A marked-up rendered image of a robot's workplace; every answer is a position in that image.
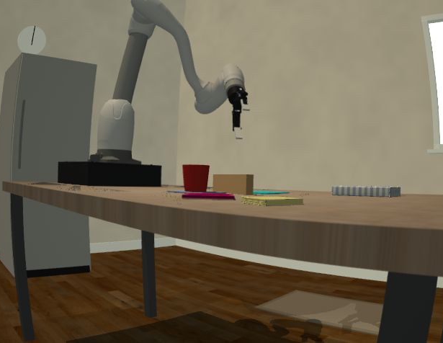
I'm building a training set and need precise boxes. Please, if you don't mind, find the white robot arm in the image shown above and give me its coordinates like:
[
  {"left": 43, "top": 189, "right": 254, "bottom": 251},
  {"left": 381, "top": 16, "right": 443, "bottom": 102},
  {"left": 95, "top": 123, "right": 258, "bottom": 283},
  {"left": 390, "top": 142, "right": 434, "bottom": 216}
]
[{"left": 87, "top": 0, "right": 246, "bottom": 164}]

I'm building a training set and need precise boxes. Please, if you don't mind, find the red cup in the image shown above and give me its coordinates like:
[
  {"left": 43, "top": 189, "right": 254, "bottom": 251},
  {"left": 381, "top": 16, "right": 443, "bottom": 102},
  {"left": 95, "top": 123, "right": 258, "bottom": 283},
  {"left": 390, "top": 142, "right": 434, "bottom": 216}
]
[{"left": 182, "top": 164, "right": 210, "bottom": 192}]

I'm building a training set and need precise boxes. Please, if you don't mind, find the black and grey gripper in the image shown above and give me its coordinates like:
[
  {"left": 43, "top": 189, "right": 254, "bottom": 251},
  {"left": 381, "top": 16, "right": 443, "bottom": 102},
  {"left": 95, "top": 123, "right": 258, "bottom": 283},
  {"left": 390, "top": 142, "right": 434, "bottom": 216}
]
[{"left": 228, "top": 86, "right": 250, "bottom": 139}]

